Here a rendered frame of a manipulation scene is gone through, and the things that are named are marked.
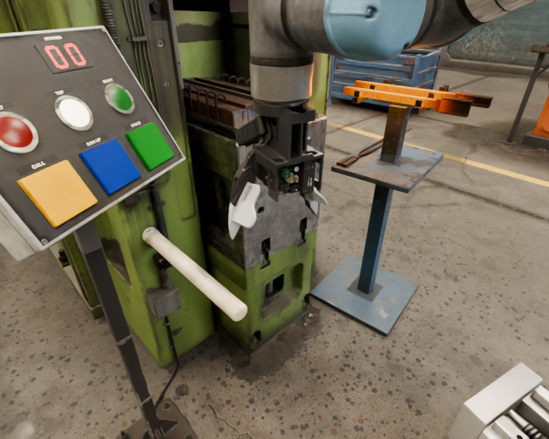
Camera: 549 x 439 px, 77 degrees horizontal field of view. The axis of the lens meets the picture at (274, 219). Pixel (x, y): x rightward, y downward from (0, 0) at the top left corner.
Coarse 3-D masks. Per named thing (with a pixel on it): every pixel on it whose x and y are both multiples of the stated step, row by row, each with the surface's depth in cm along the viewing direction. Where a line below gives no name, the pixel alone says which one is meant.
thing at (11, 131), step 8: (0, 120) 45; (8, 120) 46; (16, 120) 47; (0, 128) 45; (8, 128) 46; (16, 128) 47; (24, 128) 48; (0, 136) 45; (8, 136) 46; (16, 136) 46; (24, 136) 47; (32, 136) 48; (8, 144) 46; (16, 144) 46; (24, 144) 47
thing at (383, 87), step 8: (360, 80) 132; (368, 88) 129; (376, 88) 127; (384, 88) 125; (392, 88) 123; (400, 88) 122; (408, 88) 120; (416, 88) 120; (424, 96) 118; (440, 96) 115; (448, 96) 113; (456, 96) 111; (464, 96) 110; (472, 96) 109; (480, 96) 109; (472, 104) 110; (480, 104) 110; (488, 104) 108
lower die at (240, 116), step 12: (192, 84) 120; (204, 84) 116; (228, 84) 115; (192, 96) 110; (204, 96) 110; (228, 96) 106; (240, 96) 105; (204, 108) 104; (228, 108) 98; (240, 108) 98; (252, 108) 99; (228, 120) 98; (240, 120) 98
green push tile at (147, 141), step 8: (144, 128) 64; (152, 128) 66; (128, 136) 61; (136, 136) 62; (144, 136) 64; (152, 136) 66; (160, 136) 67; (136, 144) 62; (144, 144) 63; (152, 144) 65; (160, 144) 67; (136, 152) 62; (144, 152) 63; (152, 152) 64; (160, 152) 66; (168, 152) 68; (144, 160) 63; (152, 160) 64; (160, 160) 66; (152, 168) 64
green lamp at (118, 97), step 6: (114, 90) 62; (120, 90) 63; (114, 96) 61; (120, 96) 62; (126, 96) 63; (114, 102) 61; (120, 102) 62; (126, 102) 63; (120, 108) 62; (126, 108) 63
